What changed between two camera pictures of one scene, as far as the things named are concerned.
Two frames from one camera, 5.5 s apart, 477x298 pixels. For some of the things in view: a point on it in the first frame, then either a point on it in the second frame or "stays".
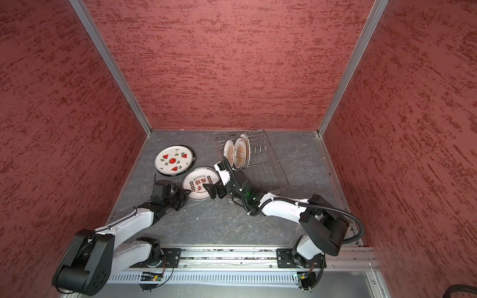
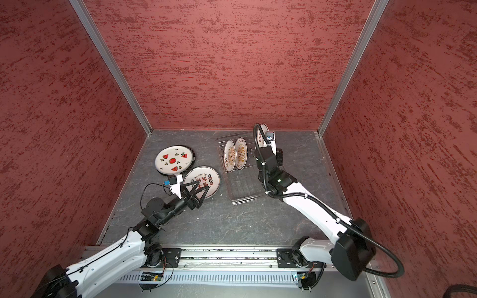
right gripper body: x=224 y=190 to x=281 y=154
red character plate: x=195 y=179 stays
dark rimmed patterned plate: x=174 y=160 stays
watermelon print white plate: x=174 y=160 stays
